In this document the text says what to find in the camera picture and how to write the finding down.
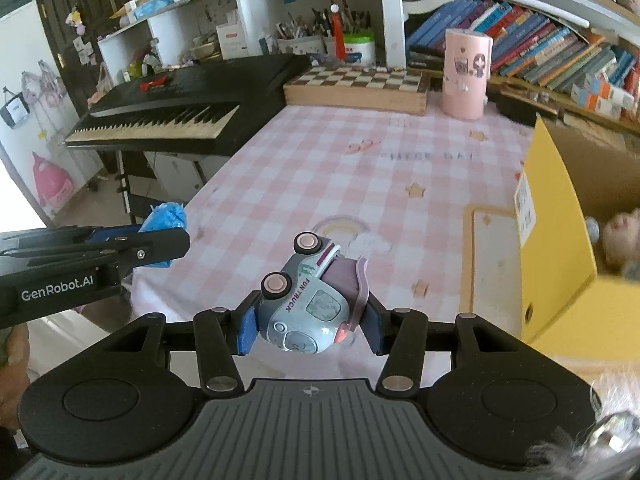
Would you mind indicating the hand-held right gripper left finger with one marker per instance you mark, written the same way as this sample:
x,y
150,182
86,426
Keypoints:
x,y
247,330

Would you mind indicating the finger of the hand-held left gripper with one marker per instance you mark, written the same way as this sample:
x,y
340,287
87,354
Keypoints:
x,y
150,250
120,231

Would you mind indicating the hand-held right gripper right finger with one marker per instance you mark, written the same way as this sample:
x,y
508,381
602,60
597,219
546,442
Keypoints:
x,y
372,330

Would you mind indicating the blue plastic bag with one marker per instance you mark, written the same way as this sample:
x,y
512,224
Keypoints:
x,y
165,217

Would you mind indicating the grey toy truck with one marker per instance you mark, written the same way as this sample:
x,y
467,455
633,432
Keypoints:
x,y
300,315

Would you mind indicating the yellow cardboard box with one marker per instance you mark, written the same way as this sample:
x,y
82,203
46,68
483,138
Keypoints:
x,y
550,260

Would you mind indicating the pink plush pig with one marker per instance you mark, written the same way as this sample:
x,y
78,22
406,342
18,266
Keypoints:
x,y
622,240

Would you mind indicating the person's left hand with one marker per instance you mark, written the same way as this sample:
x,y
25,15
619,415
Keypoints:
x,y
12,385

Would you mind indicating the black keyboard stand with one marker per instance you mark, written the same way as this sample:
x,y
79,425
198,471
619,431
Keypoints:
x,y
125,180

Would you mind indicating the black electronic keyboard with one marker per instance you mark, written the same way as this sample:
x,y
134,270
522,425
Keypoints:
x,y
200,85

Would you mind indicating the white box red label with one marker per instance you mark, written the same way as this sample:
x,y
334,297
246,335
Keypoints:
x,y
232,42

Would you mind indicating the blue tissue pack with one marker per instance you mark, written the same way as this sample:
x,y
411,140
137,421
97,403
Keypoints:
x,y
155,7

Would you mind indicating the wooden chessboard box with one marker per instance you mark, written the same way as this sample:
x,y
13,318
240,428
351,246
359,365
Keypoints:
x,y
350,97

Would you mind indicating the pink cylinder container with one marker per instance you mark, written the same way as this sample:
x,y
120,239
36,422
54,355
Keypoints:
x,y
465,95

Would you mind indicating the pen holder with pens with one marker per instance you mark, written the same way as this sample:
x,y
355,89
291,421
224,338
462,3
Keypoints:
x,y
305,42

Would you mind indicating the black case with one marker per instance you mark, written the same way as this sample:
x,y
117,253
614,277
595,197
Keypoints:
x,y
520,107

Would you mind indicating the green lid white jar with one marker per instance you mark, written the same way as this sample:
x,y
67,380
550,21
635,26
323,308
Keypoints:
x,y
360,50

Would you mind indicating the orange white small box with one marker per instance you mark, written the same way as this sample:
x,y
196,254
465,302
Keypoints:
x,y
615,92
582,96

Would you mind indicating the white bookshelf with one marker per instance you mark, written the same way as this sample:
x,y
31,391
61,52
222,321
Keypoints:
x,y
390,10

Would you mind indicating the row of leaning colourful books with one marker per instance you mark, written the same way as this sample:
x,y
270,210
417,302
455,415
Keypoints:
x,y
525,45

